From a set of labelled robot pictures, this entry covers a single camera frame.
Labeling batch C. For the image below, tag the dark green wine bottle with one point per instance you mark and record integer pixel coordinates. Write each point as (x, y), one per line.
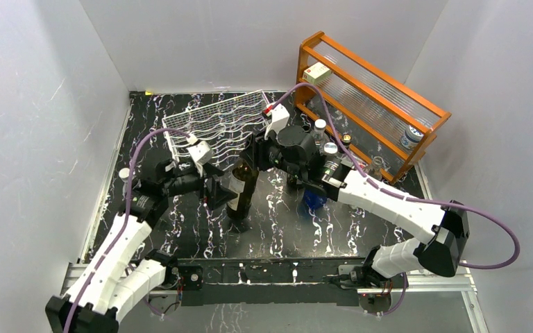
(243, 181)

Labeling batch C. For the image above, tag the blue white ceramic jar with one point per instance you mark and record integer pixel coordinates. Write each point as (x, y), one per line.
(411, 137)

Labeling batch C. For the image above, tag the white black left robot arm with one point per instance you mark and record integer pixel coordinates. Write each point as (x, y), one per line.
(124, 239)

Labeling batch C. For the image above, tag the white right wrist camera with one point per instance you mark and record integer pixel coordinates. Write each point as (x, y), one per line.
(276, 119)

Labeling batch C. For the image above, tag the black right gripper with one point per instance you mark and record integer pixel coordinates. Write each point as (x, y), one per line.
(257, 157)

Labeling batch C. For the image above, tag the blue labelled clear bottle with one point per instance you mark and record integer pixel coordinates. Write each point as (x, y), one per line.
(322, 169)

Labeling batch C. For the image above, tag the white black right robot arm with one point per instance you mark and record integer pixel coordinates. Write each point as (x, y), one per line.
(439, 230)

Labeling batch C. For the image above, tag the white wire wine rack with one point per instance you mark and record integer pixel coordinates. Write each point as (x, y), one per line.
(224, 125)

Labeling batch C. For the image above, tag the orange wooden shelf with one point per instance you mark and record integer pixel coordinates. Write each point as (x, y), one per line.
(371, 105)

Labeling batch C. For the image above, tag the clear round bottle white cap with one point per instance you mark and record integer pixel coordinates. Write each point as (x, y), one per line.
(124, 175)

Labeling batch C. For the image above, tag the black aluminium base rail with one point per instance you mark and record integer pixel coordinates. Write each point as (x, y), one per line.
(254, 281)

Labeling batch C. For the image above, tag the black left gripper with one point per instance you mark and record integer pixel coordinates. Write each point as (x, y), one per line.
(218, 194)

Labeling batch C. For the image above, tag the white red small box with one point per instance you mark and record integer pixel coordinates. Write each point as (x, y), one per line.
(316, 73)

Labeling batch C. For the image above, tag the clear glass bottle silver cap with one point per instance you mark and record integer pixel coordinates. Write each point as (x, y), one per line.
(319, 132)

